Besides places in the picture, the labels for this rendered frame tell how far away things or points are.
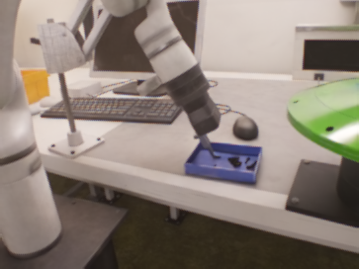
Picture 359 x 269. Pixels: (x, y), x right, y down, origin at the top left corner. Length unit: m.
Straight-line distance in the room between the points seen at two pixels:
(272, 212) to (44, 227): 0.36
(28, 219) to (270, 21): 1.17
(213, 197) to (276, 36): 0.98
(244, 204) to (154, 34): 0.31
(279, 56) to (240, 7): 0.28
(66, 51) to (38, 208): 0.31
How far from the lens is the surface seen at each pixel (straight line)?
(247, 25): 1.36
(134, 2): 0.50
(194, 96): 0.49
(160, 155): 0.60
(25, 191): 0.47
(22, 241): 0.52
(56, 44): 0.62
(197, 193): 0.49
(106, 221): 0.55
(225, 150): 0.59
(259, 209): 0.46
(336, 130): 0.34
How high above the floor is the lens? 1.19
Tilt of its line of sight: 22 degrees down
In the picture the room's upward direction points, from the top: 4 degrees counter-clockwise
